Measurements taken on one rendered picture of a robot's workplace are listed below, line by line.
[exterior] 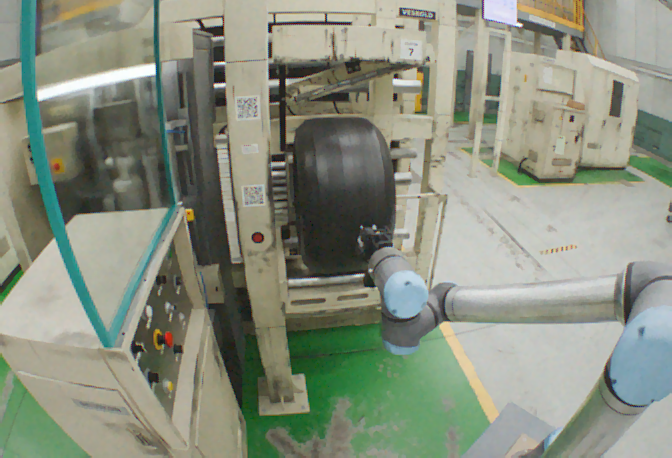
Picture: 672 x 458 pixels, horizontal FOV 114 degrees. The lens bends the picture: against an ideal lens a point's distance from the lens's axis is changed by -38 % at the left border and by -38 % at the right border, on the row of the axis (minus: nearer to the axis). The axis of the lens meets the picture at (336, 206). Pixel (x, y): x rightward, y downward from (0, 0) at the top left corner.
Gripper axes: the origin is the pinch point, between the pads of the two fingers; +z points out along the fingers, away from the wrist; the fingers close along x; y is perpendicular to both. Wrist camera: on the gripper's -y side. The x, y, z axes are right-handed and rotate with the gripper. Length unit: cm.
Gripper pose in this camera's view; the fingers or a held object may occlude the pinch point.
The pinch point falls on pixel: (364, 238)
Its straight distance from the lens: 103.1
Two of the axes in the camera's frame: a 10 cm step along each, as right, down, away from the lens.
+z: -1.7, -3.1, 9.3
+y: -0.1, -9.5, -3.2
